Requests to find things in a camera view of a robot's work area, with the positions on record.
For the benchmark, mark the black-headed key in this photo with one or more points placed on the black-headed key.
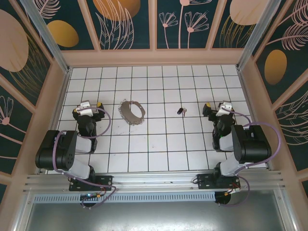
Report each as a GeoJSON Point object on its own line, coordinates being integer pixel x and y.
{"type": "Point", "coordinates": [179, 111]}

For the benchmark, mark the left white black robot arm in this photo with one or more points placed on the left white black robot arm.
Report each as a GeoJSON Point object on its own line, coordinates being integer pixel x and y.
{"type": "Point", "coordinates": [48, 154]}

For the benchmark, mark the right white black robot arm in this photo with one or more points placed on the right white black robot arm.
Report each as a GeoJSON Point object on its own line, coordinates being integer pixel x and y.
{"type": "Point", "coordinates": [255, 146]}

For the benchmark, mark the small circuit board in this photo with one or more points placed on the small circuit board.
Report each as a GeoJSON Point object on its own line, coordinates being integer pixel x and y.
{"type": "Point", "coordinates": [92, 195]}

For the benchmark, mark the grey metal sheet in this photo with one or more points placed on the grey metal sheet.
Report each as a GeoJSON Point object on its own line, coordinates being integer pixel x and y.
{"type": "Point", "coordinates": [154, 216]}

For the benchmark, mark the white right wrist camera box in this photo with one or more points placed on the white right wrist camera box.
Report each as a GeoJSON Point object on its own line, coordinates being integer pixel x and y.
{"type": "Point", "coordinates": [224, 108]}

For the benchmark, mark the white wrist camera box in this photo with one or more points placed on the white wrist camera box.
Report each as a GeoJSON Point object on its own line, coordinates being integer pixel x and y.
{"type": "Point", "coordinates": [86, 108]}
{"type": "Point", "coordinates": [224, 108]}

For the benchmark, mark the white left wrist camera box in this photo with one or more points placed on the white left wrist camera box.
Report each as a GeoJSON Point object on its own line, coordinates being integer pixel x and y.
{"type": "Point", "coordinates": [86, 108]}

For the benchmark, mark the aluminium table side rail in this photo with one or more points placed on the aluminium table side rail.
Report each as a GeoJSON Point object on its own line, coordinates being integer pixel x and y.
{"type": "Point", "coordinates": [246, 96]}
{"type": "Point", "coordinates": [62, 96]}

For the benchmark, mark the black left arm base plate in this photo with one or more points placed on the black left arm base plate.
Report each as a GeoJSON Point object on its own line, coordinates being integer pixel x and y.
{"type": "Point", "coordinates": [106, 181]}

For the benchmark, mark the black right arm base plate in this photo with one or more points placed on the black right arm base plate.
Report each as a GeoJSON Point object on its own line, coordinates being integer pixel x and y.
{"type": "Point", "coordinates": [204, 181]}

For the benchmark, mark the aluminium frame post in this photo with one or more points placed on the aluminium frame post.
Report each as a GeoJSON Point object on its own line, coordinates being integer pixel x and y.
{"type": "Point", "coordinates": [47, 36]}
{"type": "Point", "coordinates": [258, 36]}

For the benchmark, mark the aluminium mounting rail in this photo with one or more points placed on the aluminium mounting rail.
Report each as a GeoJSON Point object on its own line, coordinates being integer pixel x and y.
{"type": "Point", "coordinates": [154, 179]}

